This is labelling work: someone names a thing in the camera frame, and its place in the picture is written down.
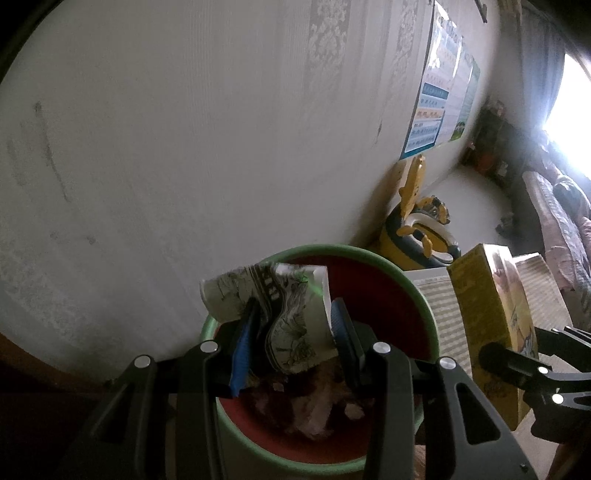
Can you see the blue chart wall poster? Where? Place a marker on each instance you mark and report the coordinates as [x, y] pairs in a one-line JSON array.
[[434, 92]]

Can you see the white chart wall poster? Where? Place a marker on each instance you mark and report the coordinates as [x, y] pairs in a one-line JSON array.
[[455, 92]]

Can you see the bed with plaid sheet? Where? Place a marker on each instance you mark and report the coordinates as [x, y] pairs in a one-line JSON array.
[[540, 198]]

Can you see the pink snack wrapper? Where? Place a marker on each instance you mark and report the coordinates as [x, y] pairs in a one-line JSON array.
[[318, 410]]

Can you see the dark wooden shelf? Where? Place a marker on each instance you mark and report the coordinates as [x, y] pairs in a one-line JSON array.
[[496, 138]]

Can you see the yellow potty chair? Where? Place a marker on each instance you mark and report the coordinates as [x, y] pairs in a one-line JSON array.
[[397, 240]]

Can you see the black wall bracket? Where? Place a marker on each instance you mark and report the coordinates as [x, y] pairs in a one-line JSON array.
[[483, 11]]

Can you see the orange container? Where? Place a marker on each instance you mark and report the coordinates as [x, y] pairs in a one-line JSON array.
[[487, 161]]

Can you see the yellow snack box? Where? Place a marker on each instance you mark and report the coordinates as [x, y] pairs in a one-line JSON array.
[[485, 323]]

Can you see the bright window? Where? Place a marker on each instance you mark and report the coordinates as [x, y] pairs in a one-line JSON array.
[[572, 115]]

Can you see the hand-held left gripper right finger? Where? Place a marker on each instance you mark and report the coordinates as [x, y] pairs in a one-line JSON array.
[[344, 332]]

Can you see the dark shoe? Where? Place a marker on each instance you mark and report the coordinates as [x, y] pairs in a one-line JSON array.
[[505, 225]]

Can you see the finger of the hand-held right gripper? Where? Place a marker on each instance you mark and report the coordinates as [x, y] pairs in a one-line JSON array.
[[508, 362], [572, 334]]

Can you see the grey curtain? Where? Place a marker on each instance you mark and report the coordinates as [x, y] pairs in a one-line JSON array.
[[540, 69]]

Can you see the yellow black toy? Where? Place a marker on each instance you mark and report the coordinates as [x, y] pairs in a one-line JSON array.
[[436, 210]]

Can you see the green wall poster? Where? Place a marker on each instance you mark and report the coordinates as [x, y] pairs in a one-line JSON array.
[[468, 101]]

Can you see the white printed wrapper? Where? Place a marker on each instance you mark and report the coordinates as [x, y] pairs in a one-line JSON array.
[[295, 323]]

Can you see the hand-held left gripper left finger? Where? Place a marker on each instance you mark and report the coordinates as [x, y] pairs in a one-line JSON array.
[[242, 355]]

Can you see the green bin with red inside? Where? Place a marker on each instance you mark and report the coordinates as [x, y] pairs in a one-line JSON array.
[[397, 295]]

